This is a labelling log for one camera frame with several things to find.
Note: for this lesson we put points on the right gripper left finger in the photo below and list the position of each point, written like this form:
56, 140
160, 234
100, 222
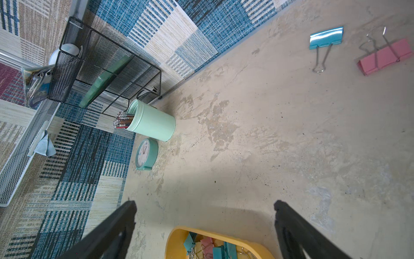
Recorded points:
110, 239

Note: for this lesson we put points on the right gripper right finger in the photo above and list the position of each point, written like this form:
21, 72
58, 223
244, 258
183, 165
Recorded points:
298, 239

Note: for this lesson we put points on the yellow storage tray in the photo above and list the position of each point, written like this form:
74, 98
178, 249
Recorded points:
245, 249

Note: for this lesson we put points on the teal binder clip carried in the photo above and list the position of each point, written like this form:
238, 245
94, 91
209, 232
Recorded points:
226, 251

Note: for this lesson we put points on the green round clock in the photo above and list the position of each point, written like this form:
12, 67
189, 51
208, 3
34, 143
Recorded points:
147, 154

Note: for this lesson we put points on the blue cloth in basket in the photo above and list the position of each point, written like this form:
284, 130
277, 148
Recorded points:
42, 143

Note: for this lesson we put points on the pencils in cup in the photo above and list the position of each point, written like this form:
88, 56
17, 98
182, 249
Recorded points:
123, 120

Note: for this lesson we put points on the green pen cup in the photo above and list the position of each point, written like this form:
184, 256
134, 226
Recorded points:
151, 122

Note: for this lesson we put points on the green tray on shelf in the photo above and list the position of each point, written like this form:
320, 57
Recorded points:
104, 80

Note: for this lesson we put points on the magazines on shelf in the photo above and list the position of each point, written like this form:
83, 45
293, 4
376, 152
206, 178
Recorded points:
36, 84

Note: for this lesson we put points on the white oval device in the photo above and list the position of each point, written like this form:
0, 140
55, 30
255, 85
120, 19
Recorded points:
68, 48

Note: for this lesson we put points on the teal clip beside yellow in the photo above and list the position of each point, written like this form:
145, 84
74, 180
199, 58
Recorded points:
322, 39

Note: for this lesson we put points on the white wire wall basket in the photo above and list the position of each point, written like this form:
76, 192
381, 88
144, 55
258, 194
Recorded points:
34, 123

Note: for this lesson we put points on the black wire shelf rack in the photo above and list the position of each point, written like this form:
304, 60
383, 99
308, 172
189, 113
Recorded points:
94, 73

